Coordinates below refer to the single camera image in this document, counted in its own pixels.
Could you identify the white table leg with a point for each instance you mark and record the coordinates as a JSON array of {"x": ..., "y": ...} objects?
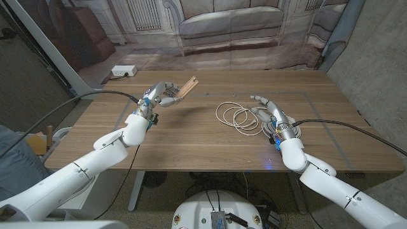
[{"x": 136, "y": 191}]

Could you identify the person in blue jeans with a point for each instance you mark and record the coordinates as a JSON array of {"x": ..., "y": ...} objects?
[{"x": 19, "y": 165}]

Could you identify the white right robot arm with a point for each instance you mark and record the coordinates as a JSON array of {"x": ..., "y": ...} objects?
[{"x": 334, "y": 187}]

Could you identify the printed sofa backdrop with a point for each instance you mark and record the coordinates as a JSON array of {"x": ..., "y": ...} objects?
[{"x": 222, "y": 31}]

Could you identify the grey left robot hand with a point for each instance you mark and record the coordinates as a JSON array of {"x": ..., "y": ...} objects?
[{"x": 154, "y": 93}]

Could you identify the white power strip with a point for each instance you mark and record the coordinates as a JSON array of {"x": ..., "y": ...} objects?
[{"x": 124, "y": 70}]

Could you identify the brown cardboard piece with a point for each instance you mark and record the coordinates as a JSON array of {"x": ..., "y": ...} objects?
[{"x": 36, "y": 144}]

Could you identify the white robot head edge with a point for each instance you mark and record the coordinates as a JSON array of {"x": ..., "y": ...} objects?
[{"x": 63, "y": 225}]

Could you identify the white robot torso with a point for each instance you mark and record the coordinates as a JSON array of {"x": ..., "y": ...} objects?
[{"x": 197, "y": 210}]

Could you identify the white slanted frame post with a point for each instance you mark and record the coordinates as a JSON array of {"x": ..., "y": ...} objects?
[{"x": 47, "y": 47}]

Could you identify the silver finned electronics box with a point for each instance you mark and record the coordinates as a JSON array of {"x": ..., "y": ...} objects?
[{"x": 218, "y": 220}]

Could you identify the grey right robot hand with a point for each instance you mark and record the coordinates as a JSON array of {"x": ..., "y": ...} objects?
[{"x": 278, "y": 117}]

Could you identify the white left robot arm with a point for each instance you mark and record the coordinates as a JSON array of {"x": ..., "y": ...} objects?
[{"x": 79, "y": 168}]

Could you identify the grey table leg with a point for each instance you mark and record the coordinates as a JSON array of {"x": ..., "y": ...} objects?
[{"x": 297, "y": 194}]

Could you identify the grey rolled backdrop tube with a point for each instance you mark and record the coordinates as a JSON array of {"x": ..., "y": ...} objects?
[{"x": 343, "y": 31}]

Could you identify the brown wooden stick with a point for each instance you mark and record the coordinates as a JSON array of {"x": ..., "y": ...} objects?
[{"x": 49, "y": 136}]

